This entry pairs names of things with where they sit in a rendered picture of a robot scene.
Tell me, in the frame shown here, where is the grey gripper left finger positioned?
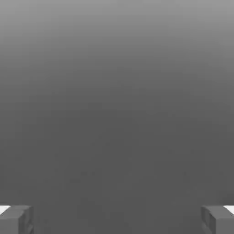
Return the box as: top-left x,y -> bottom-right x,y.
0,205 -> 34,234

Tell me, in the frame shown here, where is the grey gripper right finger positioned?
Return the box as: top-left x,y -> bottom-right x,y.
200,205 -> 234,234

